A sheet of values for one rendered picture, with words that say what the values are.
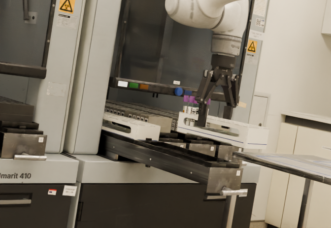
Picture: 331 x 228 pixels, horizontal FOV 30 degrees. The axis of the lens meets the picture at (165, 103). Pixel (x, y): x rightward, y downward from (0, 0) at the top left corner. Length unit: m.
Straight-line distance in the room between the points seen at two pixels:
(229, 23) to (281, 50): 2.56
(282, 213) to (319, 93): 0.98
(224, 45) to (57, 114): 0.55
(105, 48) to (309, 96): 2.92
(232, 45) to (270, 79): 2.47
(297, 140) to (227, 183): 2.70
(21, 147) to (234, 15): 0.73
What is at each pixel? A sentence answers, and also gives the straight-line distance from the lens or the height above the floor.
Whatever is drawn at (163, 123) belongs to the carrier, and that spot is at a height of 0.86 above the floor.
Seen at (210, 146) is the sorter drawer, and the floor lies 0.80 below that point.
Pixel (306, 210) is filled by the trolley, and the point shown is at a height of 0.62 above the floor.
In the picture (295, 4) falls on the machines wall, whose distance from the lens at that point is 4.48.
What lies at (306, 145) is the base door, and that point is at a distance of 4.36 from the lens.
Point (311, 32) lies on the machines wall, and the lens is 4.65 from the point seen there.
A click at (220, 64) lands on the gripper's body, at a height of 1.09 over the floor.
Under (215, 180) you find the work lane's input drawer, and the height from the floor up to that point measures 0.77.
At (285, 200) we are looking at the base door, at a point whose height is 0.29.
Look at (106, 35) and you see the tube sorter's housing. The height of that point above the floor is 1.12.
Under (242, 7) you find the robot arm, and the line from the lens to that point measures 1.88.
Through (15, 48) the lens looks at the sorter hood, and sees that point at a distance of 1.81.
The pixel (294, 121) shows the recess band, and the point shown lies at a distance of 4.48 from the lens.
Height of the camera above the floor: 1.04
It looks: 3 degrees down
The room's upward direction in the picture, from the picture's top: 9 degrees clockwise
